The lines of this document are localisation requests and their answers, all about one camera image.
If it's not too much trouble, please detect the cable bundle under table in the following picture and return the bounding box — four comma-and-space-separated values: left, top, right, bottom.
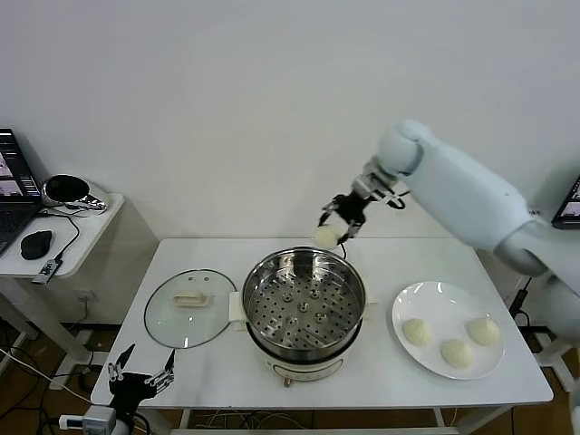
194, 409, 303, 430

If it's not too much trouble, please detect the white steamed baozi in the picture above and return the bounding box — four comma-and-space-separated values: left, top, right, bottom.
401, 318, 433, 348
440, 338, 476, 368
314, 225, 342, 249
467, 315, 501, 345

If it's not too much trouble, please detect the black computer mouse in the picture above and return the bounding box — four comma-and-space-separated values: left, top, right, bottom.
20, 229, 54, 261

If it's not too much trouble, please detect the white side table with mouse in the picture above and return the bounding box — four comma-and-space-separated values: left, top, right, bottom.
0, 193, 158, 392

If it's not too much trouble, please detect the small black usb hub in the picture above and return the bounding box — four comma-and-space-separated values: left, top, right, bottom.
31, 258, 63, 285

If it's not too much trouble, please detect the black laptop with pink screen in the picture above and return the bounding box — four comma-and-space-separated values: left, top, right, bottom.
551, 176, 580, 229

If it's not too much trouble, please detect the glass lid with cream handle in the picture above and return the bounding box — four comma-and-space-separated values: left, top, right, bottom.
143, 269, 237, 350

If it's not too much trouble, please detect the cream electric cooker base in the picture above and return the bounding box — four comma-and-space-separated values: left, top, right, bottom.
228, 303, 380, 390

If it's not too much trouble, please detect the black laptop beside mouse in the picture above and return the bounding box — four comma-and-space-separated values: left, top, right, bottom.
0, 128, 45, 255

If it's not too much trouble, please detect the black laptop cable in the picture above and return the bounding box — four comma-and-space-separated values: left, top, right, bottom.
507, 275, 534, 327

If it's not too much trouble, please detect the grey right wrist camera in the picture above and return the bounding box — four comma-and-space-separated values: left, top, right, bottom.
353, 171, 395, 205

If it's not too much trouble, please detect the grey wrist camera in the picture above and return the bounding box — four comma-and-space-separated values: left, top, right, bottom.
353, 171, 395, 205
57, 405, 118, 430

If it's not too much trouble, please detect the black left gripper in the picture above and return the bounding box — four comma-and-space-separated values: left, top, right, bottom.
107, 343, 178, 411

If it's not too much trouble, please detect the white round plate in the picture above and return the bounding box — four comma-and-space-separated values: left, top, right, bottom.
391, 280, 506, 381

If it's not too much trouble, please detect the black hub cable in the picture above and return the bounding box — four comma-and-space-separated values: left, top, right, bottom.
35, 212, 81, 264

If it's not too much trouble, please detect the perforated steel steamer basket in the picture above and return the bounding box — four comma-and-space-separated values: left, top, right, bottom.
228, 246, 380, 360

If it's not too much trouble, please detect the white table frame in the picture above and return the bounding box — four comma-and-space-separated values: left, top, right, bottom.
174, 405, 517, 431

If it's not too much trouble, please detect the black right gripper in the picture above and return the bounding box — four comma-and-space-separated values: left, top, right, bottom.
318, 190, 367, 248

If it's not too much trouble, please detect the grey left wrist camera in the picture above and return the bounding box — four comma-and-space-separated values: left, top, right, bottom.
57, 405, 118, 430

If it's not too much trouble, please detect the chrome oval gadget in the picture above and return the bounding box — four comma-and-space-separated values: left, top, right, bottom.
40, 174, 110, 213

